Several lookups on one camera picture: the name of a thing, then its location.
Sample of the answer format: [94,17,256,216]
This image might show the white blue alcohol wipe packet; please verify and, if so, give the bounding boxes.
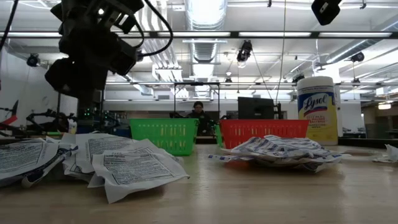
[88,148,190,205]
[75,133,139,174]
[124,138,184,164]
[0,141,60,182]
[21,145,79,189]
[62,155,94,183]

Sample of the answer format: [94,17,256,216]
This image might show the blue box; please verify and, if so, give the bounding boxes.
[113,127,131,138]

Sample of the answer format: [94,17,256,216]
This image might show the white blue-striped bandage wrapper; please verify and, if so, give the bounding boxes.
[207,154,254,163]
[254,154,352,174]
[264,134,335,158]
[221,135,315,159]

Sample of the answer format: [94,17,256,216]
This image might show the black overhead camera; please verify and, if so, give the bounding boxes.
[236,39,253,63]

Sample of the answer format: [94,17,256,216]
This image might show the Lysol wipes canister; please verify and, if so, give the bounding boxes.
[297,76,339,146]

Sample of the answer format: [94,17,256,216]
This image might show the silver ceiling air duct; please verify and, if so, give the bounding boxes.
[183,0,229,98]

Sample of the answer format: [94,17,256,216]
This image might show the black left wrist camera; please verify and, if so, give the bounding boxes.
[113,0,146,35]

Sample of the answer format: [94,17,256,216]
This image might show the black computer monitor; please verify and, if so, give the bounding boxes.
[238,96,276,120]

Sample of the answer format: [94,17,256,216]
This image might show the green plastic basket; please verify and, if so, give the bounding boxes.
[129,118,200,156]
[213,124,223,147]

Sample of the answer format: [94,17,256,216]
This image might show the person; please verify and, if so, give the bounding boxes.
[185,101,216,137]

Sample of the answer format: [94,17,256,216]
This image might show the red plastic basket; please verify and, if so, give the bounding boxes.
[219,119,310,149]

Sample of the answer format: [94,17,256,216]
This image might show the white LED light bar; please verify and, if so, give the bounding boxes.
[238,31,312,38]
[318,31,393,38]
[157,31,231,38]
[0,32,62,38]

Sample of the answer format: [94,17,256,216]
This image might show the small pale sachet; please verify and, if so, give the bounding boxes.
[372,143,398,164]

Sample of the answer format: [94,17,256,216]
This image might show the thin hanging cable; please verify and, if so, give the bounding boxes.
[275,0,287,105]
[251,49,274,101]

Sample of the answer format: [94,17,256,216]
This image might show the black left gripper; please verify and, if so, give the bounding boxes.
[45,27,138,98]

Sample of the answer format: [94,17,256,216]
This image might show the black background rig frame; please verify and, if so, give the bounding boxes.
[173,82,221,121]

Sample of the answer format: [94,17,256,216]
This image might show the dark equipment rack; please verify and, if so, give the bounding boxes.
[77,90,105,138]

